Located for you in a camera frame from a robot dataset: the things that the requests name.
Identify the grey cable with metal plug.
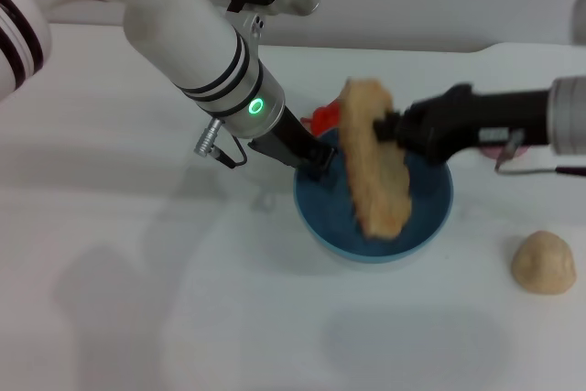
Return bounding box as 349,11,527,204
191,116,249,168

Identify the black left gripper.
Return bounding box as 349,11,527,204
247,106,341,183

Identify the orange striped long bread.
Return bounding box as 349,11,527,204
337,77,412,242

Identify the thin dark right arm cable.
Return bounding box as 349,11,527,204
493,132,586,178

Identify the blue bowl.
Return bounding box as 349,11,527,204
292,127,455,266

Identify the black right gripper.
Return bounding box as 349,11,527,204
372,83,553,167

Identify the pink peach toy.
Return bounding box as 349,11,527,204
477,145,533,162

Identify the beige round bread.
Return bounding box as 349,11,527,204
511,230,578,295

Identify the red pear toy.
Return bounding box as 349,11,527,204
301,98,345,138

